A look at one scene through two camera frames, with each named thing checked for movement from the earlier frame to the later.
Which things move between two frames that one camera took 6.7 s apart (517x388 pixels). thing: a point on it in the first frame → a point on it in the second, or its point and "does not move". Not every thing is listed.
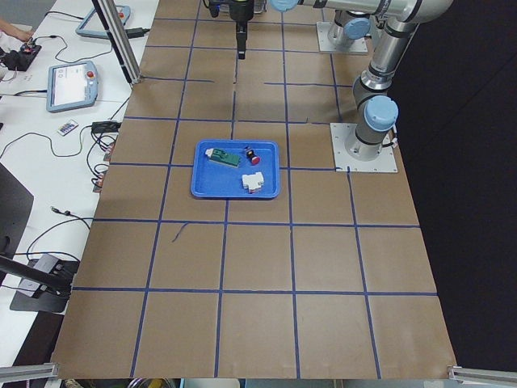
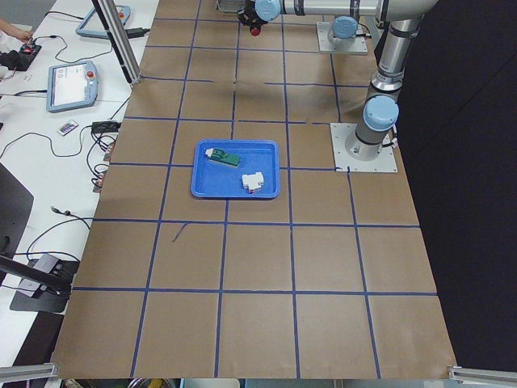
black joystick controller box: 21,59 does not move
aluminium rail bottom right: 474,375 does not move
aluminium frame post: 113,21 does not move
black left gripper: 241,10 → 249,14
